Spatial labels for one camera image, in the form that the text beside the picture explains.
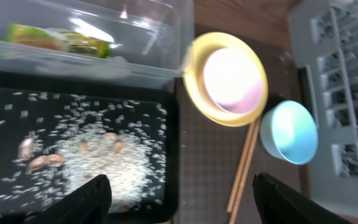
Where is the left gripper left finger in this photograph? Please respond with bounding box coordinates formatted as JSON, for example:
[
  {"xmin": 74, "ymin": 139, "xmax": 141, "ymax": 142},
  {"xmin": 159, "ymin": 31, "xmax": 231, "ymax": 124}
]
[{"xmin": 27, "ymin": 174, "xmax": 112, "ymax": 224}]

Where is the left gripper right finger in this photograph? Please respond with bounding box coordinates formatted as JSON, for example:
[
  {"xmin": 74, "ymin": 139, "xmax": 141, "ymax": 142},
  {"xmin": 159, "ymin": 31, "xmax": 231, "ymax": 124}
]
[{"xmin": 252, "ymin": 172, "xmax": 350, "ymax": 224}]

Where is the light blue bowl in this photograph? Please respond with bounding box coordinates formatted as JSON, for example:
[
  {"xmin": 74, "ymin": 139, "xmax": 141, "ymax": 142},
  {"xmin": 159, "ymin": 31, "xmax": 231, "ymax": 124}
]
[{"xmin": 259, "ymin": 100, "xmax": 318, "ymax": 165}]

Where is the yellow plate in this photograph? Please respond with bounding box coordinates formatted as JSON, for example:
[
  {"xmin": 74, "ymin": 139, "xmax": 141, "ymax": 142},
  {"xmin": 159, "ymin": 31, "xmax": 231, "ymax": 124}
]
[{"xmin": 182, "ymin": 32, "xmax": 269, "ymax": 127}]

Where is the green snack wrapper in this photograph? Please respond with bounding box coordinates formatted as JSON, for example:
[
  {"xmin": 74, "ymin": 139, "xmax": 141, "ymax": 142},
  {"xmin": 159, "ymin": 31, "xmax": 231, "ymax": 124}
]
[{"xmin": 5, "ymin": 23, "xmax": 109, "ymax": 58}]

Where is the rice and peanut waste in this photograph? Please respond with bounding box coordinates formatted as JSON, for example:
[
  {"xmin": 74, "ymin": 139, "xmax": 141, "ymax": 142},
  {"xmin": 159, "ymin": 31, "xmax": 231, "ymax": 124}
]
[{"xmin": 0, "ymin": 88, "xmax": 171, "ymax": 218}]

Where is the black waste tray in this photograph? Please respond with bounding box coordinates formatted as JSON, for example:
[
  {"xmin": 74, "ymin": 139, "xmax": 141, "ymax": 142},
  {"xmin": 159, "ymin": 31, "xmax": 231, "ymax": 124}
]
[{"xmin": 0, "ymin": 72, "xmax": 179, "ymax": 223}]

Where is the grey dishwasher rack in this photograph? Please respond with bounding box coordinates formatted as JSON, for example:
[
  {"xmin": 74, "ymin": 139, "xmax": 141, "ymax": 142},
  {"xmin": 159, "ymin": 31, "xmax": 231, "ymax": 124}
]
[{"xmin": 288, "ymin": 0, "xmax": 358, "ymax": 217}]

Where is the lower wooden chopstick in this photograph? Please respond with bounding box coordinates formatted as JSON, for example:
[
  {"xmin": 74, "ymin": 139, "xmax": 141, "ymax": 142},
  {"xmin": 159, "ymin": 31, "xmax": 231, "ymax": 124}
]
[{"xmin": 228, "ymin": 118, "xmax": 260, "ymax": 224}]

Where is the wooden chopstick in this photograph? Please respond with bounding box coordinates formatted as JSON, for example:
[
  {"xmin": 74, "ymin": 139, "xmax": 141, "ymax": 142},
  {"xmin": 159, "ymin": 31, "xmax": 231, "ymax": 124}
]
[
  {"xmin": 228, "ymin": 118, "xmax": 260, "ymax": 224},
  {"xmin": 226, "ymin": 119, "xmax": 258, "ymax": 213}
]

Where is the upper wooden chopstick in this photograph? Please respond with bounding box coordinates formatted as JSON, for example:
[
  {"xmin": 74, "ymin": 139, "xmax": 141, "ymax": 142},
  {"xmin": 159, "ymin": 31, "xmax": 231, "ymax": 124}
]
[{"xmin": 226, "ymin": 119, "xmax": 258, "ymax": 213}]

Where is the clear plastic bin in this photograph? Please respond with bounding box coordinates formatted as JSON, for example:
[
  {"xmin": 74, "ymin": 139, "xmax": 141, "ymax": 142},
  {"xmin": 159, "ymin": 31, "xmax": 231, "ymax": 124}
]
[{"xmin": 0, "ymin": 0, "xmax": 195, "ymax": 89}]

